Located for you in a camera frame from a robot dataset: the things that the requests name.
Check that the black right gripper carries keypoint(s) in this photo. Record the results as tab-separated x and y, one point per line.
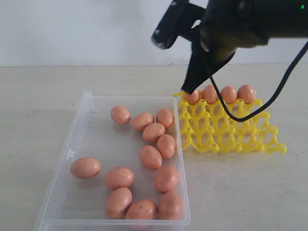
226	26

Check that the brown egg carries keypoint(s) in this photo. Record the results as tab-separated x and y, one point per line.
85	168
142	209
246	93
193	98
118	203
141	121
165	117
170	206
119	177
153	131
209	94
150	157
229	94
167	179
120	115
166	146

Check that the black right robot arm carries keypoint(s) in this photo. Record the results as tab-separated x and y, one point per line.
278	19

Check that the yellow plastic egg tray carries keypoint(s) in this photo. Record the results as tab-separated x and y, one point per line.
207	128

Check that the clear plastic box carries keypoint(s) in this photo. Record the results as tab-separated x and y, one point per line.
72	204

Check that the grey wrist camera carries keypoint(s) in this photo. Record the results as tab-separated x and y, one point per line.
178	20

